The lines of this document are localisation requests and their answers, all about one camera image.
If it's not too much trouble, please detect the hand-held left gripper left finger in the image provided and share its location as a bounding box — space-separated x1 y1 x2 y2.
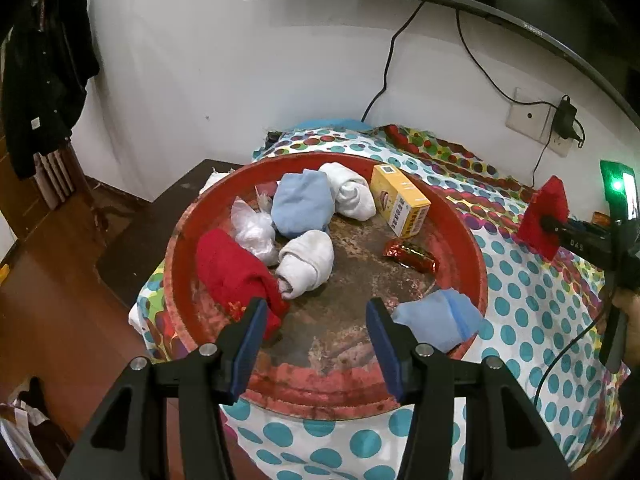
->
57 297 268 480

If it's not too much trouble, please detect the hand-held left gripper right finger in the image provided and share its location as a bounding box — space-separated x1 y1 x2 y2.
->
365 298 573 480

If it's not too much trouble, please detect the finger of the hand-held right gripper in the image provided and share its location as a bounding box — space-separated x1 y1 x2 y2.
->
542 214 613 261

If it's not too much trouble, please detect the round red metal tray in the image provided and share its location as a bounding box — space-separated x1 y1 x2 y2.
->
164 152 488 408

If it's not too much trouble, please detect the red sock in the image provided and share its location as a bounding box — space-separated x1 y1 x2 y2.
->
195 229 291 343
517 176 571 262

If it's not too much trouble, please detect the light blue sock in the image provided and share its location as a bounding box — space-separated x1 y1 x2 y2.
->
271 171 335 237
390 288 485 356

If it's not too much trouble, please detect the red foil snack wrapper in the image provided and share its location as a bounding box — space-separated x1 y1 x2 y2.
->
382 237 441 272

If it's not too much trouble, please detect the white sock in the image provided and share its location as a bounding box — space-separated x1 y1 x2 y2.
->
319 161 377 221
275 230 335 298

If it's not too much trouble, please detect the clear plastic bag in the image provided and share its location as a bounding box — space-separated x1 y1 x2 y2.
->
231 197 278 267

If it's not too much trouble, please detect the yellow cardboard box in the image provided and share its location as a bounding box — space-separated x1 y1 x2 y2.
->
371 164 432 238

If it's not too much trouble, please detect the person's right hand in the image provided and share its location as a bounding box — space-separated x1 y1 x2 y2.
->
612 287 640 331

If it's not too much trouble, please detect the polka dot tablecloth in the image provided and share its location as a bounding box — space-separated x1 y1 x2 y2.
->
131 125 631 480

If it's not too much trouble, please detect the black power adapter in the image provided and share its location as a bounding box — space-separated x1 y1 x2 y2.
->
552 95 577 139

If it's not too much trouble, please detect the dark low cabinet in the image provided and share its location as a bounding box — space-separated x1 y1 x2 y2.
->
96 159 242 307

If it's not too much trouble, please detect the small white cloth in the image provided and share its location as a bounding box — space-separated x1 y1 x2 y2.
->
200 167 237 197

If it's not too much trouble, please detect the black cloth item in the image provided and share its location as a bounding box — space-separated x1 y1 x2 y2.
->
20 377 49 412

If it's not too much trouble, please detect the white patterned bag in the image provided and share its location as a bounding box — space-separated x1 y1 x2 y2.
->
0 390 57 480

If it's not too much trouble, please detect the brown ribbed radiator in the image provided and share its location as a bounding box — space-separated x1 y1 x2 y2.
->
32 144 77 211

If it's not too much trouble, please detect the black hanging jacket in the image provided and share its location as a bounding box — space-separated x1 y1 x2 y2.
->
0 0 102 181

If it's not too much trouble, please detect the black cable below outlet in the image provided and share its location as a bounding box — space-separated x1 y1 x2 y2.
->
531 135 557 192

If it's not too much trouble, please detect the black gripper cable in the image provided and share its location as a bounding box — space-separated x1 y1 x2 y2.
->
532 310 615 411

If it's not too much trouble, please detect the white wall outlet plate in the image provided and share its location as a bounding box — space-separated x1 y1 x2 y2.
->
505 87 574 157

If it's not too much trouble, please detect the thin black adapter cable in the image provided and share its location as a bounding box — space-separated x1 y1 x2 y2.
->
454 9 562 109

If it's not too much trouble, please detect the thick black television cable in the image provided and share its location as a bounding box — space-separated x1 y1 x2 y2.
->
361 1 427 125

